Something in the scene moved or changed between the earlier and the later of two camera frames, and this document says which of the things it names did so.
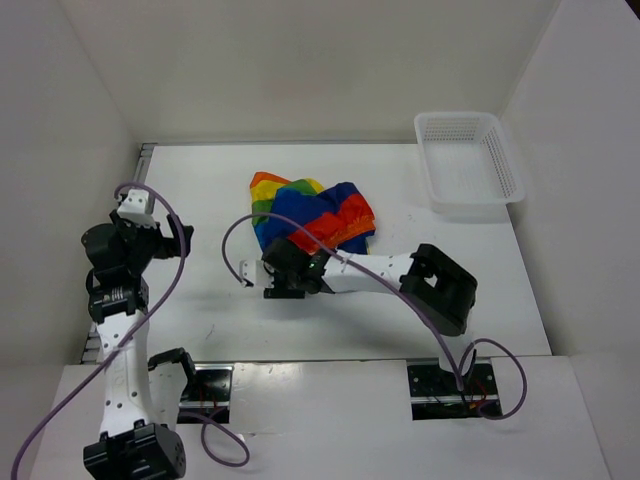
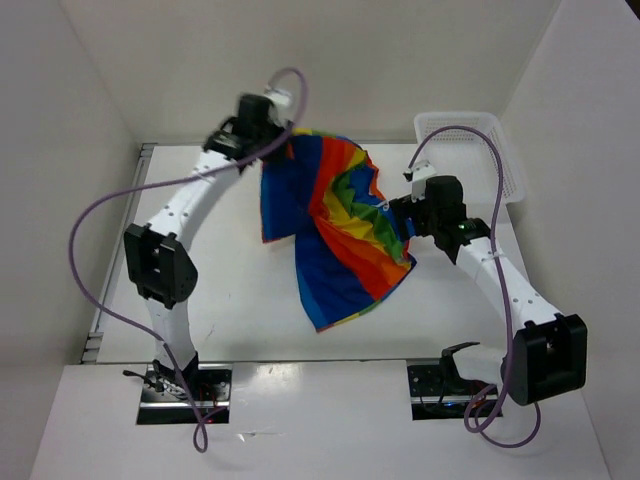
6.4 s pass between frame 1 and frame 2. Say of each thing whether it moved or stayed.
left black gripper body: moved
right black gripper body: moved
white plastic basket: stayed
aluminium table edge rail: stayed
